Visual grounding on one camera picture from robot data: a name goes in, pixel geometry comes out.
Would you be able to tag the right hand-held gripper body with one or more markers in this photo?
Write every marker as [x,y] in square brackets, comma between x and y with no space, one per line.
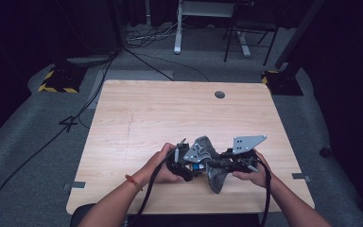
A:
[245,145]

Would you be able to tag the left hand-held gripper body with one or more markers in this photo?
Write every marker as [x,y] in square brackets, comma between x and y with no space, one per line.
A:
[182,162]

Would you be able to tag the colourful puzzle cube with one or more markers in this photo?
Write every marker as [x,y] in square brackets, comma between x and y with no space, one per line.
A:
[197,167]

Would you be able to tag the grey fluffy cloth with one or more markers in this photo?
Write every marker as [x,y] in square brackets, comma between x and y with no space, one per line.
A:
[217,179]

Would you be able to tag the person's left hand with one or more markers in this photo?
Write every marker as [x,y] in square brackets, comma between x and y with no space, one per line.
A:
[157,170]

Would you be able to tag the person's right hand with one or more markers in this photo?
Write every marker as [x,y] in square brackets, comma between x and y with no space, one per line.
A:
[258,178]

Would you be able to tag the grey round table grommet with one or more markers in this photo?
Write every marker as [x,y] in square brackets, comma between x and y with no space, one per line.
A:
[219,94]

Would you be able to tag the person's dark clothing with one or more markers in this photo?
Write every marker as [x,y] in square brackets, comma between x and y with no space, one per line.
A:
[186,221]

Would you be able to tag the grey floor tape strip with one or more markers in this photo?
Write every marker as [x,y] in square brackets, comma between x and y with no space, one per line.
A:
[75,185]
[301,177]

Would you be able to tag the yellow-black striped stand base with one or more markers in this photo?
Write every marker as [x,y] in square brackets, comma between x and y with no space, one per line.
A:
[283,85]
[61,80]

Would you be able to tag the small black floor object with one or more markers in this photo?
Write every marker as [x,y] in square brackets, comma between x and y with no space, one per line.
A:
[325,151]

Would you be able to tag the black chair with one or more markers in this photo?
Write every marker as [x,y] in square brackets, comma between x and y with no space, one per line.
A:
[271,47]

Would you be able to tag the slanted dark metal pole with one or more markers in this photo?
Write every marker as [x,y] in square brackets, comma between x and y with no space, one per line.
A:
[299,34]

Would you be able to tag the flat grey stand base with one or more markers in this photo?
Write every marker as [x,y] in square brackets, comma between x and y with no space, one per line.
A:
[88,60]

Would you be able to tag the white desk frame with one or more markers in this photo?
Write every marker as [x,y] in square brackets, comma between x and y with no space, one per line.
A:
[178,34]

